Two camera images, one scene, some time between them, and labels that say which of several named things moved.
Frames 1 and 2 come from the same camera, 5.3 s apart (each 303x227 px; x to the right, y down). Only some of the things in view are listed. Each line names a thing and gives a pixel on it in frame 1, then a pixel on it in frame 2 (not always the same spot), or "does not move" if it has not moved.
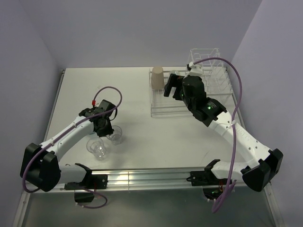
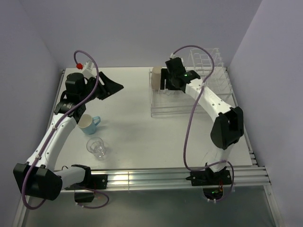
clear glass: x=96 y=146 does not move
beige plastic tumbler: x=157 y=79 does not move
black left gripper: x=108 y=131 -> x=109 y=88
